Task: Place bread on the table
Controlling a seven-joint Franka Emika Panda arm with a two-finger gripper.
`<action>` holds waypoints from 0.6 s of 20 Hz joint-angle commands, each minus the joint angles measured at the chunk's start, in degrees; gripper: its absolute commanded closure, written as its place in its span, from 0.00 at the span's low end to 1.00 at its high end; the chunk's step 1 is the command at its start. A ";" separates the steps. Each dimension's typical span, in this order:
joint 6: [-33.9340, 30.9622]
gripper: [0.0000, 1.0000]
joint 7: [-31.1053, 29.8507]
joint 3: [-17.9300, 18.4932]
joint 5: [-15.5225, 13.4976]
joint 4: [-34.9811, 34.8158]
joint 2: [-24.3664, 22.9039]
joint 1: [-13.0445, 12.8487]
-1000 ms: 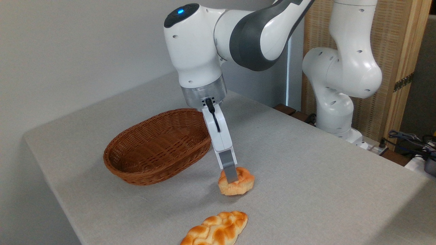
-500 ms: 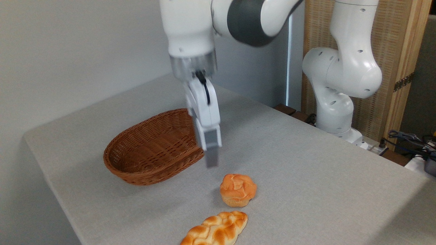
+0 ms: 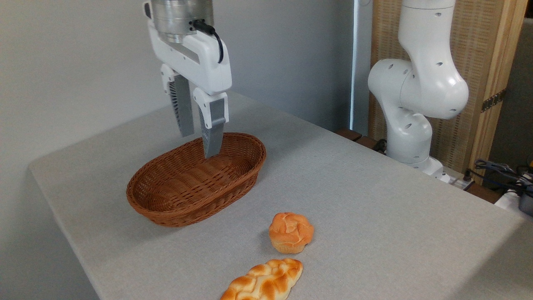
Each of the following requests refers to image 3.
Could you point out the gripper finger with grey tip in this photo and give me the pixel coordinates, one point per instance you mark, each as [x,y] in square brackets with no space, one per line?
[183,108]
[213,129]

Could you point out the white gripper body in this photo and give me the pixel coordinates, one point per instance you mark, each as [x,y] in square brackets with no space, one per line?
[204,62]

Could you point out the round orange bread bun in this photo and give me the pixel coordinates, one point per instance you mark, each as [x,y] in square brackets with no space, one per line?
[290,233]

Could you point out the braided golden bread loaf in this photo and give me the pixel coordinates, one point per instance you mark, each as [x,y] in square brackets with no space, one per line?
[262,281]

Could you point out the brown wicker oval basket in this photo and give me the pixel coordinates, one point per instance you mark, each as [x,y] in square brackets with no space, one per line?
[195,187]

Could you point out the brass screen hinge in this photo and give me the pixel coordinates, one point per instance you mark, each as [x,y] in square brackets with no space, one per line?
[493,100]

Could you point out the white object beside box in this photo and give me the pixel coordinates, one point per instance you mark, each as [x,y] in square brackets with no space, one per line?
[507,201]

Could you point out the grey box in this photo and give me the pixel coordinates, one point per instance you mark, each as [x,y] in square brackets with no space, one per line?
[526,204]

